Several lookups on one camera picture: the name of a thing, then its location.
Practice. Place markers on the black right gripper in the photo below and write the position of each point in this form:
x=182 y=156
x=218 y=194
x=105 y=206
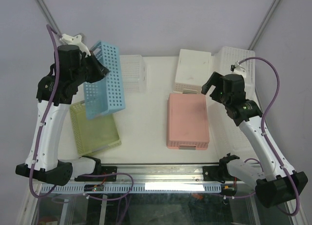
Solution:
x=216 y=79

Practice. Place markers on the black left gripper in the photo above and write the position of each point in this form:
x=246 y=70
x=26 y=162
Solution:
x=102 y=71

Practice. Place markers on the light blue plastic basket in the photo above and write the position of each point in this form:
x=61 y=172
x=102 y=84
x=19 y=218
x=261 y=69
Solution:
x=106 y=96

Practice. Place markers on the cream white small basket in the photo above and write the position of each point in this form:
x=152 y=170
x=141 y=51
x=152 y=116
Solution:
x=193 y=70

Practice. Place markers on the translucent white shallow basket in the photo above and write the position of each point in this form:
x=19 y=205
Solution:
x=134 y=73

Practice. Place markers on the pink plastic basket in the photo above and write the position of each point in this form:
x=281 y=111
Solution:
x=187 y=122

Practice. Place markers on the large white perforated basket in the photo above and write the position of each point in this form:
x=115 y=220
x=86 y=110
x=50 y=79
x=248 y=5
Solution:
x=227 y=60

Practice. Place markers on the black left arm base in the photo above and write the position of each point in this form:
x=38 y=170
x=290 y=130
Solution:
x=97 y=175

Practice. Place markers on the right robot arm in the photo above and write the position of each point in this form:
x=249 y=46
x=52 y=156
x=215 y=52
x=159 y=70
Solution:
x=278 y=182

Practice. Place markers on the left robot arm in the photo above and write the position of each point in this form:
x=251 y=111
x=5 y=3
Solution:
x=72 y=67

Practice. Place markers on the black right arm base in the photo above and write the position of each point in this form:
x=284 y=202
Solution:
x=219 y=172

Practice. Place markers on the yellow green plastic basket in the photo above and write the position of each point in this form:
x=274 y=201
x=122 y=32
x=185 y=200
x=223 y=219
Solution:
x=95 y=135

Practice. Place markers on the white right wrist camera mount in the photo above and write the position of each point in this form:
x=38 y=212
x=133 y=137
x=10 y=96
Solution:
x=236 y=68

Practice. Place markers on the left aluminium corner post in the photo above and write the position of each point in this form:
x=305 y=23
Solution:
x=48 y=15

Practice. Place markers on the aluminium corner post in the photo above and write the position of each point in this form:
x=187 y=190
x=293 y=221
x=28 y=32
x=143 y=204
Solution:
x=48 y=15
x=264 y=24

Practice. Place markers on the right aluminium corner post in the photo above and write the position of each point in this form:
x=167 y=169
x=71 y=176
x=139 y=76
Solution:
x=264 y=24

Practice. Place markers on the aluminium front rail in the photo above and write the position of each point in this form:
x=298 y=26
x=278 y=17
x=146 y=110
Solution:
x=180 y=173

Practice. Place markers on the white slotted cable duct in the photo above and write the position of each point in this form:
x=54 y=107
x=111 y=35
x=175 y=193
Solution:
x=74 y=188

